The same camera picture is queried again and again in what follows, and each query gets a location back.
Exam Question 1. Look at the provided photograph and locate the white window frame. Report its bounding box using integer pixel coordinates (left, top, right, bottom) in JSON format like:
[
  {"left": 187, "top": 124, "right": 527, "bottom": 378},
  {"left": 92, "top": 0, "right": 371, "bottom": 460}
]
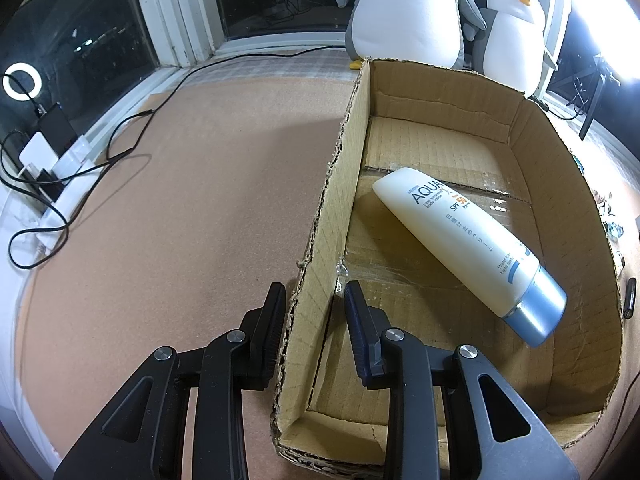
[{"left": 80, "top": 0, "right": 576, "bottom": 141}]

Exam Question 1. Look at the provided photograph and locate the white lotion tube blue cap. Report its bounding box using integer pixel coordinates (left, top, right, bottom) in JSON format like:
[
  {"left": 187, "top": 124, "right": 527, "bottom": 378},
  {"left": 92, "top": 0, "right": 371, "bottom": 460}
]
[{"left": 371, "top": 167, "right": 568, "bottom": 348}]

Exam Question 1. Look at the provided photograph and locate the cardboard box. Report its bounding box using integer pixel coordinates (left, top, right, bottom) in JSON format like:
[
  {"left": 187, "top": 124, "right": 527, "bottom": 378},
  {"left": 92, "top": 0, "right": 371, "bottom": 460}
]
[{"left": 270, "top": 57, "right": 626, "bottom": 473}]

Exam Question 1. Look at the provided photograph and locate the black power adapter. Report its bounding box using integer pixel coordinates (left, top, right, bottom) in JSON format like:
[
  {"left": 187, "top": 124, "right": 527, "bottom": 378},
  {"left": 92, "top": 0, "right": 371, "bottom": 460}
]
[{"left": 37, "top": 102, "right": 80, "bottom": 153}]

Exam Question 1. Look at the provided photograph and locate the black light tripod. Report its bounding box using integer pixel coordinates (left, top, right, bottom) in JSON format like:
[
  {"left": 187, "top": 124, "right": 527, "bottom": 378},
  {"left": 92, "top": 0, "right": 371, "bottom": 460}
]
[{"left": 580, "top": 52, "right": 621, "bottom": 141}]

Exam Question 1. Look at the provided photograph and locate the long black cable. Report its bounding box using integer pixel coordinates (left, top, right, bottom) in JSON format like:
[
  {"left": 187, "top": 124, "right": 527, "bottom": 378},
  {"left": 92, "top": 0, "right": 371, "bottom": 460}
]
[{"left": 7, "top": 42, "right": 351, "bottom": 271}]

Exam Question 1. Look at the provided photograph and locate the large penguin plush toy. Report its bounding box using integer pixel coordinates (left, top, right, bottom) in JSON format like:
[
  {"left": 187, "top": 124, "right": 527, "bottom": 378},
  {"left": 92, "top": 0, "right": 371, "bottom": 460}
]
[{"left": 335, "top": 0, "right": 488, "bottom": 71}]

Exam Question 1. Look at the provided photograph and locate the white power strip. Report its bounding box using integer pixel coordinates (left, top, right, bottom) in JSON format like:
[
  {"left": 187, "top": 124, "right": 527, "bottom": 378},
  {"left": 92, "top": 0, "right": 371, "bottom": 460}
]
[{"left": 30, "top": 135, "right": 108, "bottom": 256}]

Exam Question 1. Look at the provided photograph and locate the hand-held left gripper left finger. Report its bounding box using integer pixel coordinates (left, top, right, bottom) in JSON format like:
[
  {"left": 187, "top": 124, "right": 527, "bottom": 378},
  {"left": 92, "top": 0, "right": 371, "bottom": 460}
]
[{"left": 52, "top": 282, "right": 288, "bottom": 480}]

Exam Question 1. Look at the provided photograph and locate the small penguin plush toy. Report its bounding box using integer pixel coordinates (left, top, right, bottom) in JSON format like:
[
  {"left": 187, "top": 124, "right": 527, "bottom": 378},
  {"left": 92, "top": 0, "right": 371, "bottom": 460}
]
[{"left": 472, "top": 0, "right": 560, "bottom": 98}]

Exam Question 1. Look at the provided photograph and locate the white charger plug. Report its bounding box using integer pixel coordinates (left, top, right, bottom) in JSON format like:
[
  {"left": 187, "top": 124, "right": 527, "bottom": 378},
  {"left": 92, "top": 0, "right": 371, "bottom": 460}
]
[{"left": 20, "top": 131, "right": 57, "bottom": 171}]

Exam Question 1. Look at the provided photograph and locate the ring light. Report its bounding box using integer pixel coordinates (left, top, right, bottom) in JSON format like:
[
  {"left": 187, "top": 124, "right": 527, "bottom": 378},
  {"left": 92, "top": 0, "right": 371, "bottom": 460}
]
[{"left": 570, "top": 0, "right": 640, "bottom": 86}]

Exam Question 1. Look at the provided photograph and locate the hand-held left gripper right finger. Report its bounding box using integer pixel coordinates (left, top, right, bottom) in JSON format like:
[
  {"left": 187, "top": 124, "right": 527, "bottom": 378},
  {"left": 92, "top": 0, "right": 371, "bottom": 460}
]
[{"left": 344, "top": 280, "right": 581, "bottom": 480}]

